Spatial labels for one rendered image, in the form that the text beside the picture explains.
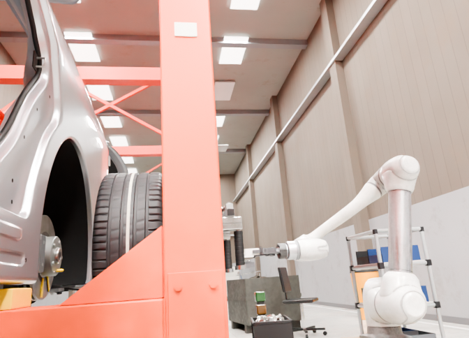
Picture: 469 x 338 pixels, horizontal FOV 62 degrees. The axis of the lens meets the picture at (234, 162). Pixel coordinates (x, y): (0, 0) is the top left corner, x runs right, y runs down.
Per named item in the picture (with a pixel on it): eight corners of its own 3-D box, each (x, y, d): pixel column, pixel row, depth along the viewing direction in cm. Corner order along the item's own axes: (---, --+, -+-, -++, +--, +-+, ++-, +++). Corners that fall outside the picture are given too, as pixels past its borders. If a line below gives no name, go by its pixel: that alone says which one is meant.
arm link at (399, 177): (407, 325, 177) (435, 329, 157) (373, 320, 177) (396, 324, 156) (405, 165, 203) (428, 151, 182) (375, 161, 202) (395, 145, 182)
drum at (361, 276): (351, 318, 629) (345, 271, 650) (377, 316, 636) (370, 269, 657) (363, 320, 587) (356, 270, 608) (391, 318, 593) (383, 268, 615)
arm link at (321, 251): (301, 261, 184) (293, 262, 197) (333, 259, 186) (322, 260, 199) (299, 238, 187) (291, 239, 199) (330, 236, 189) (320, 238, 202)
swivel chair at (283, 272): (317, 331, 514) (309, 265, 539) (332, 336, 464) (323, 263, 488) (278, 335, 506) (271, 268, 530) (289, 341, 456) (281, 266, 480)
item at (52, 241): (49, 288, 167) (49, 211, 168) (68, 286, 168) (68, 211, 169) (21, 313, 135) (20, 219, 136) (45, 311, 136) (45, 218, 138)
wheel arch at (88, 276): (21, 288, 184) (31, 170, 201) (92, 283, 189) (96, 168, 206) (-90, 291, 106) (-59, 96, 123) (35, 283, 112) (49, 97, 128)
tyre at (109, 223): (101, 140, 155) (82, 309, 115) (162, 139, 159) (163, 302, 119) (120, 223, 207) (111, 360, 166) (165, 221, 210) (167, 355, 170)
